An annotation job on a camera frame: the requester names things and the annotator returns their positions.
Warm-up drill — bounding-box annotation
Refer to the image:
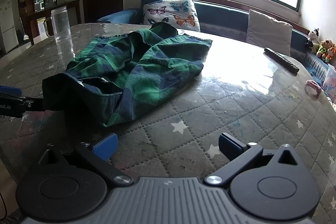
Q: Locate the black remote control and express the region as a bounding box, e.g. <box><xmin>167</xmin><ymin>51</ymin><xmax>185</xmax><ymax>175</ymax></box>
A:
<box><xmin>264</xmin><ymin>47</ymin><xmax>300</xmax><ymax>73</ymax></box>

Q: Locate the brown green plush toy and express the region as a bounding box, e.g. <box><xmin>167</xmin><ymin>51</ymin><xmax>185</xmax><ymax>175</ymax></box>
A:
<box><xmin>314</xmin><ymin>39</ymin><xmax>332</xmax><ymax>59</ymax></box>

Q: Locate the pink scrunchie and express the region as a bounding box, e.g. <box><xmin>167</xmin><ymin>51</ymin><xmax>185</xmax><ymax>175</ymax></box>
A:
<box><xmin>305</xmin><ymin>80</ymin><xmax>322</xmax><ymax>98</ymax></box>

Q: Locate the grey quilted star table cover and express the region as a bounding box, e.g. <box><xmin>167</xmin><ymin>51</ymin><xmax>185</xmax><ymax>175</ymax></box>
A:
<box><xmin>0</xmin><ymin>22</ymin><xmax>336</xmax><ymax>188</ymax></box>

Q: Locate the clear glass mug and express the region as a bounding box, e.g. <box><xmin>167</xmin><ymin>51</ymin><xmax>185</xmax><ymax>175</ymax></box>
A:
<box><xmin>43</xmin><ymin>6</ymin><xmax>72</xmax><ymax>42</ymax></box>

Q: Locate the green blue plaid shirt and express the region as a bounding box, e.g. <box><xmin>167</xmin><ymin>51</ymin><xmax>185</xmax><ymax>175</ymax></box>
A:
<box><xmin>42</xmin><ymin>22</ymin><xmax>213</xmax><ymax>128</ymax></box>

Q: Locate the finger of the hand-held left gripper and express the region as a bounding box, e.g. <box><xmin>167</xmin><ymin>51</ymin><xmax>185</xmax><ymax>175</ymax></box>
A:
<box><xmin>25</xmin><ymin>97</ymin><xmax>46</xmax><ymax>112</ymax></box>

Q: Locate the white broom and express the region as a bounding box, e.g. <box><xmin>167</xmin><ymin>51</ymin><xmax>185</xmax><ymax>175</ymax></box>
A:
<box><xmin>20</xmin><ymin>17</ymin><xmax>30</xmax><ymax>41</ymax></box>

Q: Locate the clear printed plastic bag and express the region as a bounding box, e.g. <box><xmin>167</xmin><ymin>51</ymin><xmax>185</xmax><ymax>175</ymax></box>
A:
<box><xmin>322</xmin><ymin>64</ymin><xmax>336</xmax><ymax>104</ymax></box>

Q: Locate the orange plush toy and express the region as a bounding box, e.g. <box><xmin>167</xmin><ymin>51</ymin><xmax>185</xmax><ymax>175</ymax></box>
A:
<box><xmin>324</xmin><ymin>43</ymin><xmax>336</xmax><ymax>64</ymax></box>

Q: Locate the white fridge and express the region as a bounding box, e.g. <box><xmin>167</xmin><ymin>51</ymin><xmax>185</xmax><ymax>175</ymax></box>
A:
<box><xmin>0</xmin><ymin>0</ymin><xmax>19</xmax><ymax>54</ymax></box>

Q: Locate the butterfly print pillow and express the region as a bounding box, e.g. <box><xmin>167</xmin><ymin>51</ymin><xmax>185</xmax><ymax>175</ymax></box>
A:
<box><xmin>142</xmin><ymin>0</ymin><xmax>201</xmax><ymax>32</ymax></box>

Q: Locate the grey square cushion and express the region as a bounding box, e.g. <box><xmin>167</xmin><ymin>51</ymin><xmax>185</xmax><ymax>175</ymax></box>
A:
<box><xmin>246</xmin><ymin>9</ymin><xmax>293</xmax><ymax>56</ymax></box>

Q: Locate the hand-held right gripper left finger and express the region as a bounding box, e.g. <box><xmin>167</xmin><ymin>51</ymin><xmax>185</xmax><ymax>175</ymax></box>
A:
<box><xmin>38</xmin><ymin>132</ymin><xmax>133</xmax><ymax>187</ymax></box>

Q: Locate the blue sofa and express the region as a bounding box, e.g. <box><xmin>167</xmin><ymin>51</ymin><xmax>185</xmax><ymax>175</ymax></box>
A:
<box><xmin>141</xmin><ymin>0</ymin><xmax>336</xmax><ymax>88</ymax></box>

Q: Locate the blue cushion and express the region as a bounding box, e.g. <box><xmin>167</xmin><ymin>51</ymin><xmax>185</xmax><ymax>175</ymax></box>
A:
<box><xmin>97</xmin><ymin>8</ymin><xmax>143</xmax><ymax>24</ymax></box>

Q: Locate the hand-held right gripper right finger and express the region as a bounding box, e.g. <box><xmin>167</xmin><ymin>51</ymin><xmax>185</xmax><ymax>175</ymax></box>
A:
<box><xmin>204</xmin><ymin>132</ymin><xmax>301</xmax><ymax>186</ymax></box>

